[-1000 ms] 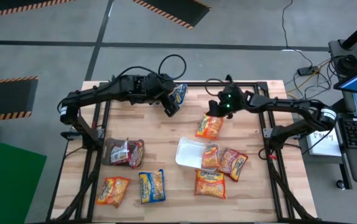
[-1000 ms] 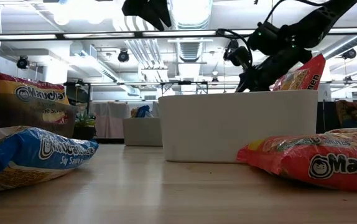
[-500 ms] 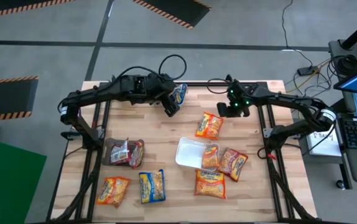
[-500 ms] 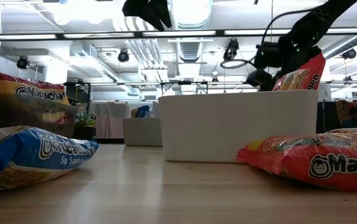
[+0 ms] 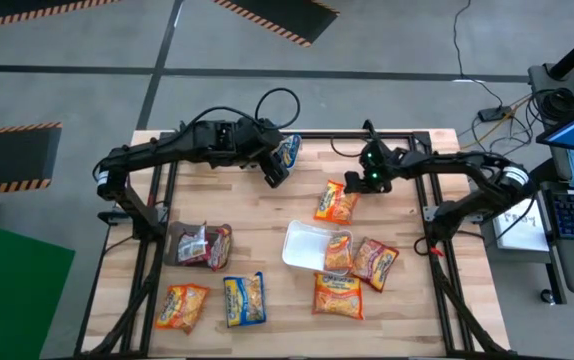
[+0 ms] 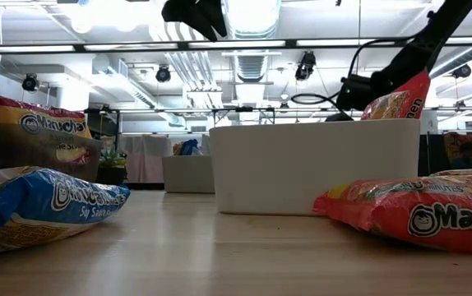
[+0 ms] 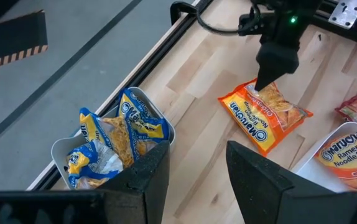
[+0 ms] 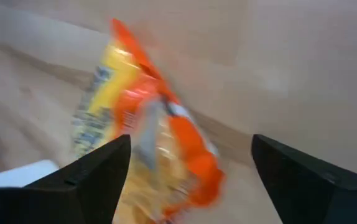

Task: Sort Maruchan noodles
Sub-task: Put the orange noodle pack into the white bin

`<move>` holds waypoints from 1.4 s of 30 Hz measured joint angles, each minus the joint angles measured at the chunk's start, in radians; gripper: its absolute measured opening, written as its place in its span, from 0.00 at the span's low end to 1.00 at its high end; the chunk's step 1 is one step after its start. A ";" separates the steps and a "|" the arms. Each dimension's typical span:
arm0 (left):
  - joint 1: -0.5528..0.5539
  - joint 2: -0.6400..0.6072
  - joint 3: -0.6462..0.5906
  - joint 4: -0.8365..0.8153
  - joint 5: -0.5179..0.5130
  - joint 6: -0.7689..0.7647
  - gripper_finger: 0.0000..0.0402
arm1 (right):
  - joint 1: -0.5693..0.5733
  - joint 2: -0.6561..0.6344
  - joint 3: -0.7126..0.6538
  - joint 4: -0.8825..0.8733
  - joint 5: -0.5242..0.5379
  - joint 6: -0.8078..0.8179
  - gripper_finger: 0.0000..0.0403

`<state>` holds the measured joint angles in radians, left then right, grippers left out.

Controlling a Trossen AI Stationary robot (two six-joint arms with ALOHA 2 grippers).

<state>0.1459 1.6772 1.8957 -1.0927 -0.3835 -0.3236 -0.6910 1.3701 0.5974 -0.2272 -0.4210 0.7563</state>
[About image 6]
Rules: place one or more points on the patterned orange tapestry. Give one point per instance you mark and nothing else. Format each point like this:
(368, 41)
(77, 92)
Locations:
(452, 141)

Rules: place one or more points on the black ceiling spot lamp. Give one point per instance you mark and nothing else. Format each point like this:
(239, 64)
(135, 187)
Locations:
(30, 83)
(462, 71)
(304, 67)
(163, 75)

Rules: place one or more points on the black aluminium rig frame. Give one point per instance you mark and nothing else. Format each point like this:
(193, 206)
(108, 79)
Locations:
(236, 43)

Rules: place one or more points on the white plastic bin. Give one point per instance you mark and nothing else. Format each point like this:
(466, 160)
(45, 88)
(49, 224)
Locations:
(302, 164)

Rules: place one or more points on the potted succulent plant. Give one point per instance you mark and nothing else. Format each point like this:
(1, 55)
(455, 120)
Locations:
(110, 162)

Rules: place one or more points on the white draped cloth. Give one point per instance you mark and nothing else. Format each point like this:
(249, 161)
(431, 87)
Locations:
(145, 158)

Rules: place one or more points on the orange Maruchan ramen pack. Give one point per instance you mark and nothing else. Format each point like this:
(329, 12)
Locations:
(400, 103)
(404, 214)

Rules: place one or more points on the person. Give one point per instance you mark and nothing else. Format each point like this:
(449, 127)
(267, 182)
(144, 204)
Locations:
(470, 158)

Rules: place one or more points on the translucent grey plastic bin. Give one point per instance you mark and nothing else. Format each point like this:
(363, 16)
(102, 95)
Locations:
(186, 174)

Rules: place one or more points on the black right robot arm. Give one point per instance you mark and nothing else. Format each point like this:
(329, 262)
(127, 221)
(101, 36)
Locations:
(433, 37)

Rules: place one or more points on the blue Maruchan ramen pack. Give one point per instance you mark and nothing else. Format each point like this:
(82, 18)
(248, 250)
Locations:
(190, 147)
(34, 197)

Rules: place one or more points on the silver ribbed ceiling duct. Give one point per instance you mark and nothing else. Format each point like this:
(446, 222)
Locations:
(252, 66)

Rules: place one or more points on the red Maruchan ramen pack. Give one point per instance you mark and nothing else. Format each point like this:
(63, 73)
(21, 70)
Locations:
(47, 121)
(466, 172)

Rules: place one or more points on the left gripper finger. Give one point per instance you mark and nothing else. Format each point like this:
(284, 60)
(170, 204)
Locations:
(217, 16)
(186, 12)

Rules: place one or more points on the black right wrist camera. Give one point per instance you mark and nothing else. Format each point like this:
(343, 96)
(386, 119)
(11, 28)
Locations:
(355, 94)

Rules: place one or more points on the black framed background table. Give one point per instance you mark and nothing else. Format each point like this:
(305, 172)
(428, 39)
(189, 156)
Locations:
(158, 110)

